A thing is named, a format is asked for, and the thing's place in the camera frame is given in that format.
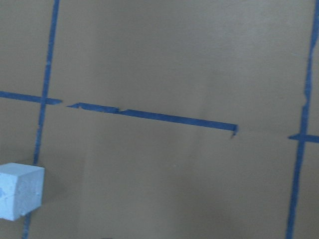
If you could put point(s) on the light blue foam block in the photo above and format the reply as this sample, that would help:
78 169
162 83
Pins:
21 189

